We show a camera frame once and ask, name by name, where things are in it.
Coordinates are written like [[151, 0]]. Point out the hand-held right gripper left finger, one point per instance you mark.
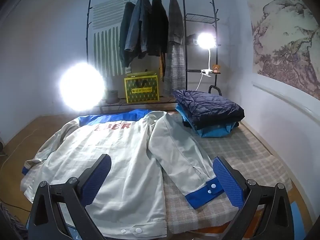
[[96, 180]]

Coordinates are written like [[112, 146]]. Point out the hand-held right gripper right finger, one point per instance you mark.
[[228, 182]]

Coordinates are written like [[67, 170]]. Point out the white and blue jacket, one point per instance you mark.
[[120, 160]]

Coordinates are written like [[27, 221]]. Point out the stack of folded blue clothes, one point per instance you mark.
[[207, 105]]

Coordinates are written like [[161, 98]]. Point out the black metal clothes rack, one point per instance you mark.
[[184, 10]]

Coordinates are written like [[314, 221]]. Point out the grey plaid blanket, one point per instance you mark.
[[240, 152]]

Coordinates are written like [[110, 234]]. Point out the folded light blue jacket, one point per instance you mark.
[[215, 131]]

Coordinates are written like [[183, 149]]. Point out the blue floor mat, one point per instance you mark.
[[295, 212]]

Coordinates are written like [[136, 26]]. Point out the potted plant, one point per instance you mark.
[[112, 97]]

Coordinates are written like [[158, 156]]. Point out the yellow and green patterned box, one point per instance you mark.
[[142, 90]]

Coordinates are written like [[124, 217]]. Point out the small brown teddy bear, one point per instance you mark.
[[216, 68]]

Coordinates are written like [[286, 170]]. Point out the grey checked cloth on shelf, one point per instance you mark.
[[175, 55], [106, 52]]

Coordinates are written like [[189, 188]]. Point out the orange-brown hanging cloth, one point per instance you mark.
[[162, 66]]

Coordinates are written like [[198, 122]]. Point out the white clip lamp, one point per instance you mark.
[[206, 41]]

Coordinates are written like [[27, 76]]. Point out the small dark bundle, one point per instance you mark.
[[192, 39]]

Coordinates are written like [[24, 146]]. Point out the dark green hanging jacket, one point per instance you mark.
[[125, 30]]

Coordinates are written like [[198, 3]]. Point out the black hanging jacket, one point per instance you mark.
[[158, 30]]

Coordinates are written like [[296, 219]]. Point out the landscape wall poster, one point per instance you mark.
[[282, 42]]

